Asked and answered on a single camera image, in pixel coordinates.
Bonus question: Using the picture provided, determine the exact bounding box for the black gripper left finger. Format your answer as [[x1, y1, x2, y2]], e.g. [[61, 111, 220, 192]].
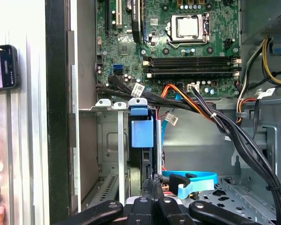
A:
[[52, 178, 155, 225]]

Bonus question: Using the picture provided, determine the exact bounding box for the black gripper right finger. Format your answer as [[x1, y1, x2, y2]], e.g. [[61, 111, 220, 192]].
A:
[[154, 173, 257, 225]]

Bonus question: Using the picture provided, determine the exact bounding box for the hard disk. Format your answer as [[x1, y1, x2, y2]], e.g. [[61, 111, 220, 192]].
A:
[[128, 105, 164, 188]]

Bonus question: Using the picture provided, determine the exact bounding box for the silver disk bay cage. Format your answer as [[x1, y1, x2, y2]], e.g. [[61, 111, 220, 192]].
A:
[[78, 98, 160, 204]]

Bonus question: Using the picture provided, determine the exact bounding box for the black RAM slot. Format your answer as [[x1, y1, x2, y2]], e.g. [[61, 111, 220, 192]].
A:
[[146, 73, 241, 78], [146, 67, 241, 73], [142, 61, 242, 68], [142, 56, 242, 62]]

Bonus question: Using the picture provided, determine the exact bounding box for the blue SATA port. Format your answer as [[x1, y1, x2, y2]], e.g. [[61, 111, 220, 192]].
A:
[[112, 65, 125, 75]]

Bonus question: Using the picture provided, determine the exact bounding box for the black PC case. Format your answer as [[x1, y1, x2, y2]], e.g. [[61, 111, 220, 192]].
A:
[[45, 0, 281, 225]]

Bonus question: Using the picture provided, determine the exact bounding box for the metal CPU socket cover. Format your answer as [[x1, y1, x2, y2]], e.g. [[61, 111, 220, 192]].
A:
[[170, 14, 210, 44]]

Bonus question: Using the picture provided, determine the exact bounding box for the silver CPU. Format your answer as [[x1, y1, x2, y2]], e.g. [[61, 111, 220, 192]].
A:
[[177, 17, 199, 38]]

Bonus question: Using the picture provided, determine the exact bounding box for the black graphics card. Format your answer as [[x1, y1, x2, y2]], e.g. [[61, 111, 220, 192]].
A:
[[131, 0, 143, 44]]

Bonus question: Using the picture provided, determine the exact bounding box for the thin metal locking lever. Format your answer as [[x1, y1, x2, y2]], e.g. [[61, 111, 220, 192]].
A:
[[203, 13, 211, 43]]

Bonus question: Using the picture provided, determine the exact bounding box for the green motherboard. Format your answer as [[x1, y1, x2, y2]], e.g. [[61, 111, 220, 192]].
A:
[[96, 0, 241, 99]]

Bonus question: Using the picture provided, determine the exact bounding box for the black expansion slot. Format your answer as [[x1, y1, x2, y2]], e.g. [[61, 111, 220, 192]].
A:
[[105, 0, 111, 36]]

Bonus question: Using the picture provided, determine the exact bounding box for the black smartphone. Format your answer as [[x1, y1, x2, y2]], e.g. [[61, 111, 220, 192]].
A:
[[0, 44, 21, 92]]

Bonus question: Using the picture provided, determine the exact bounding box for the white expansion slot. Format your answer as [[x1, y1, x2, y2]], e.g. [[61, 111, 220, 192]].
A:
[[116, 0, 123, 26]]

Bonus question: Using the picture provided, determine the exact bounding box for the grey power supply unit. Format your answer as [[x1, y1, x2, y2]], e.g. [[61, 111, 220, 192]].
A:
[[240, 0, 281, 45]]

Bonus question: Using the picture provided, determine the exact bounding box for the blue SATA wire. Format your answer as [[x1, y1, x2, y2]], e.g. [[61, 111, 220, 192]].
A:
[[161, 91, 219, 200]]

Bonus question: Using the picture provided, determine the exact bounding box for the black wire bundle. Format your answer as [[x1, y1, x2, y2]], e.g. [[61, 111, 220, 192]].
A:
[[95, 75, 281, 225]]

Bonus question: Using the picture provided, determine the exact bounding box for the orange red wire bundle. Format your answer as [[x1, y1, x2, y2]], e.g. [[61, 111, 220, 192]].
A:
[[160, 83, 216, 121]]

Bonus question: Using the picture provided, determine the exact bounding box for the yellow wire bundle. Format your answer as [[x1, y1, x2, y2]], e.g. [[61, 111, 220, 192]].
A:
[[262, 38, 281, 86]]

